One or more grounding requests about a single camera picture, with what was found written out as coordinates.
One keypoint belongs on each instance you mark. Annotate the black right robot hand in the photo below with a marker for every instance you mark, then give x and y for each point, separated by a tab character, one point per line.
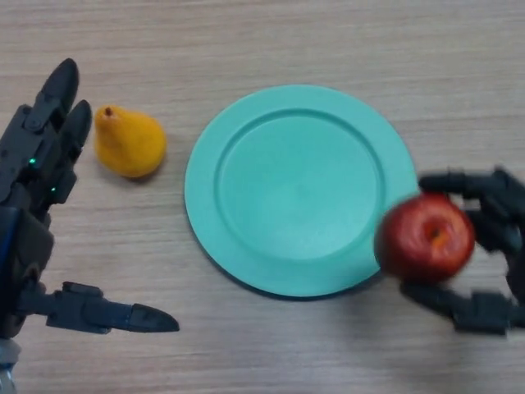
500	213

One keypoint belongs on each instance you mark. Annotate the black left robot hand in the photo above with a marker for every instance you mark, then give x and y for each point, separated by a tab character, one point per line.
28	164

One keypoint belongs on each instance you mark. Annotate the red apple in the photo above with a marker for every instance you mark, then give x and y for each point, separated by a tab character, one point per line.
418	242

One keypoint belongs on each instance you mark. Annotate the green round plate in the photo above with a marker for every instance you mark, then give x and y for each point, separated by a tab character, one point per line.
295	193

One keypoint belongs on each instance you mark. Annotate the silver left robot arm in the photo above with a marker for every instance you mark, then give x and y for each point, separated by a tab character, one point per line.
6	367

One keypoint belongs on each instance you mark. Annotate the yellow pear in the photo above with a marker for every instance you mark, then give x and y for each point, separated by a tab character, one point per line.
131	145

